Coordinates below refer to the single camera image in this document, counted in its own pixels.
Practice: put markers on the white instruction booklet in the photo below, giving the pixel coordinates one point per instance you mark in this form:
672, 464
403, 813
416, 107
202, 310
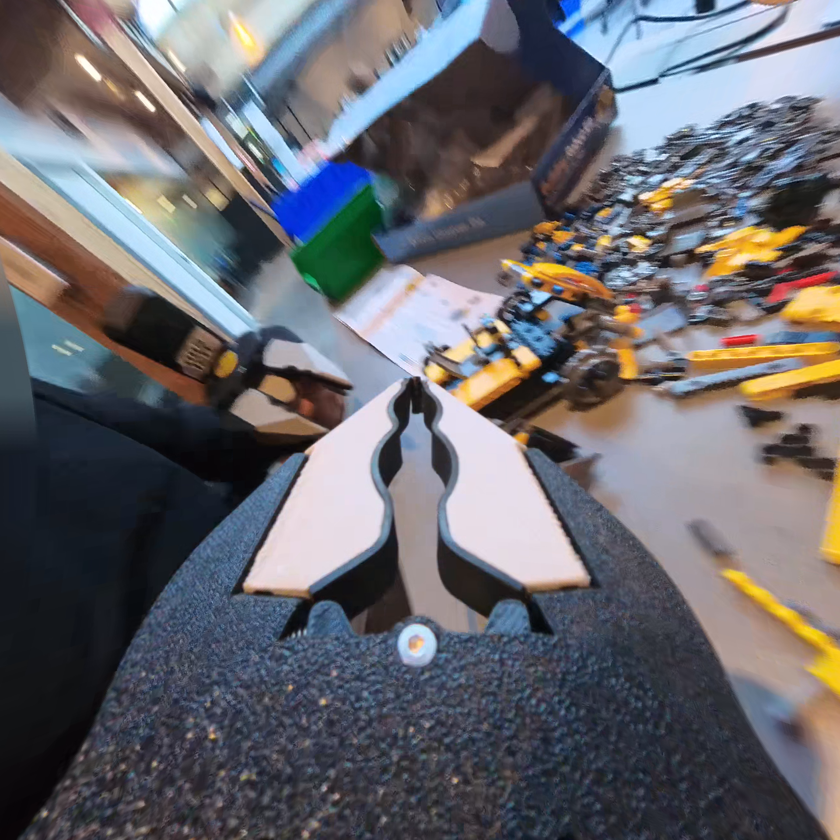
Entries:
407, 315

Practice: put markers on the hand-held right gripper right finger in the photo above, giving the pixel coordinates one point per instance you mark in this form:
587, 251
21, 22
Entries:
512, 512

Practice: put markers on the yellow black toy vehicle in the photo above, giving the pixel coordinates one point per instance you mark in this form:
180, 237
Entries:
525, 348

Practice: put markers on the dark blue cardboard box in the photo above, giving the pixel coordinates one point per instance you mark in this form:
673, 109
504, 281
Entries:
460, 145

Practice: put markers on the person's black top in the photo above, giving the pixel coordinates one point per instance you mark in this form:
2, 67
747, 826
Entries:
92, 565

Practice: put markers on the pile of toy parts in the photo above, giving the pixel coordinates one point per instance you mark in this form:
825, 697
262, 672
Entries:
735, 223

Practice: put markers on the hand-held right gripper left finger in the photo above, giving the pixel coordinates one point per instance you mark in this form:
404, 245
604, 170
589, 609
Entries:
328, 512

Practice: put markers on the grey desk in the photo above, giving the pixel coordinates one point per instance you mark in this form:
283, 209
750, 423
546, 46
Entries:
656, 499

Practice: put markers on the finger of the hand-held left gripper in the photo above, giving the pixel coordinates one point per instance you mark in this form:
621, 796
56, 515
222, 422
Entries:
313, 361
269, 414

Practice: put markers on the green box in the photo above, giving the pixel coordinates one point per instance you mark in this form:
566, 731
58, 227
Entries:
341, 256

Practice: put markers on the blue plastic bin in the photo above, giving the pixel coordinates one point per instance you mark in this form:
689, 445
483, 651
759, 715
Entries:
315, 197

